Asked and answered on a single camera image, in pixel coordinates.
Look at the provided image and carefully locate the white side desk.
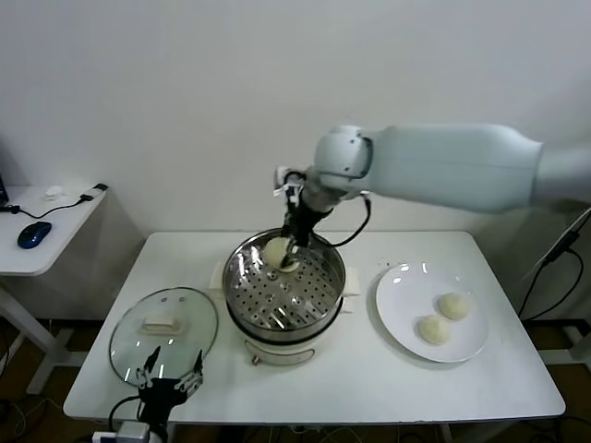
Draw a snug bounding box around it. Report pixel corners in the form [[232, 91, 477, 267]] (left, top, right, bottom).
[[0, 186, 108, 398]]

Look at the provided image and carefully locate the black desk cable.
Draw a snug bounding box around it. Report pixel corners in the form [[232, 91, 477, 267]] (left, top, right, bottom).
[[0, 196, 90, 221]]

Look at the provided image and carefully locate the glass lid with cream handle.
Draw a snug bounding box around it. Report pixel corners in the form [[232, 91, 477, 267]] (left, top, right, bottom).
[[108, 286, 220, 388]]

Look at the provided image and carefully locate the stainless steel steamer basket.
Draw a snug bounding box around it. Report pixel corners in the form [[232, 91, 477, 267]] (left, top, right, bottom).
[[222, 229, 346, 337]]

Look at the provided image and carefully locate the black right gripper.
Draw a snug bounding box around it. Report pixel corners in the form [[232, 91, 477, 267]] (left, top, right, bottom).
[[280, 204, 332, 269]]

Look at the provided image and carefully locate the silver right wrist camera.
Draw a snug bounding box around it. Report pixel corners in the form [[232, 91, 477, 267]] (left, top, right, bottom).
[[271, 165, 308, 199]]

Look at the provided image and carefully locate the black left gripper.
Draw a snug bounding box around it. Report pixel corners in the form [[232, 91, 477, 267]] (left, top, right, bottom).
[[136, 346, 205, 431]]

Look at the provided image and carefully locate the white round plate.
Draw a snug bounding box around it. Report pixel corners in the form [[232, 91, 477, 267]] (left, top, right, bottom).
[[374, 262, 489, 365]]

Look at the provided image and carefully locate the black silver cable adapter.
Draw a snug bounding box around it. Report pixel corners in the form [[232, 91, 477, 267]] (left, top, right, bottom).
[[78, 183, 109, 203]]

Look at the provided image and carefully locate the blue computer mouse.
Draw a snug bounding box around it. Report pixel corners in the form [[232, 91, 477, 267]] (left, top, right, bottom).
[[17, 221, 53, 250]]

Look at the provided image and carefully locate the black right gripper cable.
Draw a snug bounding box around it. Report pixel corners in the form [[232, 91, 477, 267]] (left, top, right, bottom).
[[330, 191, 373, 248]]

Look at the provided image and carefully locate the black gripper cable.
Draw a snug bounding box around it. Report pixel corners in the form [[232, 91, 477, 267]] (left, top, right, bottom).
[[330, 191, 373, 248], [108, 397, 142, 428]]

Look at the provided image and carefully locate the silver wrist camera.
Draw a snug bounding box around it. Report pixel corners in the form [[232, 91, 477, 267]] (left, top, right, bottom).
[[117, 420, 151, 443], [271, 165, 308, 199]]

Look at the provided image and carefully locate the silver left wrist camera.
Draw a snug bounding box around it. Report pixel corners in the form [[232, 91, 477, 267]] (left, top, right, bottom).
[[117, 420, 151, 443]]

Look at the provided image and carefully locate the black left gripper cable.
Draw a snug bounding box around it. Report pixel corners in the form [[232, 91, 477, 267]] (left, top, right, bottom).
[[108, 397, 142, 428]]

